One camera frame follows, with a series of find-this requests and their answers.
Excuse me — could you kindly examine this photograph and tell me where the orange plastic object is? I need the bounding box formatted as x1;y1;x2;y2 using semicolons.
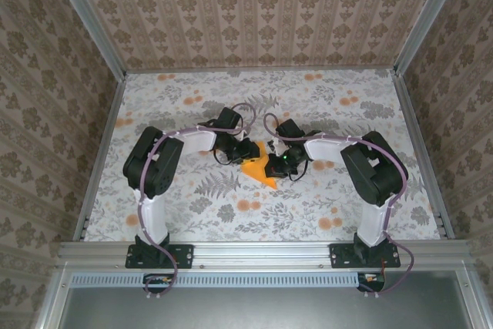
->
239;140;280;191

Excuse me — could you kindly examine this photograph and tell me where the floral patterned table cover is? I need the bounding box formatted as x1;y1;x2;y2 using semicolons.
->
82;68;444;243

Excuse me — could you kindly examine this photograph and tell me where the grey metal panel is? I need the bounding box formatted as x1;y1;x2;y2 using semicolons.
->
33;269;493;329

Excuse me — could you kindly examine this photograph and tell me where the left gripper thin black cable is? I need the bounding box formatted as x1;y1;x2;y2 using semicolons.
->
213;149;236;166

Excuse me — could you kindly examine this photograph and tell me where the gripper thin black cable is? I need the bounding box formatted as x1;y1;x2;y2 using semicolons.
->
288;159;310;183
213;149;236;166

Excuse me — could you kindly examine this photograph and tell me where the right gripper thin black cable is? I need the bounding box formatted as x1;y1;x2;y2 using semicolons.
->
288;159;310;183

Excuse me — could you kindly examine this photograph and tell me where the short aluminium table edge rail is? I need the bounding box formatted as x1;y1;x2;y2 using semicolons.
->
124;67;398;75

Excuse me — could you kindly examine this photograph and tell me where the wide aluminium mounting rail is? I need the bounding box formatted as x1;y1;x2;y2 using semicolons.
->
55;240;477;270

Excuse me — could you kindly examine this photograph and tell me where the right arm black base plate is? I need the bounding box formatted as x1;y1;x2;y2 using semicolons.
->
329;243;402;270

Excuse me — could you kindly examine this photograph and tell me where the grey slotted cable duct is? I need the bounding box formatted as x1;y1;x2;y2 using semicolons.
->
69;271;364;289

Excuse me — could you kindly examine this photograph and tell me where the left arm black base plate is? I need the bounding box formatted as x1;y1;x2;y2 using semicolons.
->
126;243;194;270

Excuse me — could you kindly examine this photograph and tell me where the aluminium table side rail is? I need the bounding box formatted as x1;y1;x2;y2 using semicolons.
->
72;72;129;243
390;70;458;241

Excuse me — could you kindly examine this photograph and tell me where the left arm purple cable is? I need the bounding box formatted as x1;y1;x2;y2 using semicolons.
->
136;102;259;301

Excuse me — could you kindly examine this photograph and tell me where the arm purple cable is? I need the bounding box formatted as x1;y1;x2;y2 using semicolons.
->
136;102;259;301
262;112;417;300

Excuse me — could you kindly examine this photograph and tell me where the black cable port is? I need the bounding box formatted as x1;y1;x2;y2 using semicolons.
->
355;271;387;294
143;272;176;295

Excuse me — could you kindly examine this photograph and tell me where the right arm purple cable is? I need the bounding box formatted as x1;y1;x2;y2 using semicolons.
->
262;112;417;300

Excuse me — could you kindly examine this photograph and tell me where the aluminium frame post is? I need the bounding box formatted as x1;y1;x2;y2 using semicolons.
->
45;0;129;78
394;0;469;76

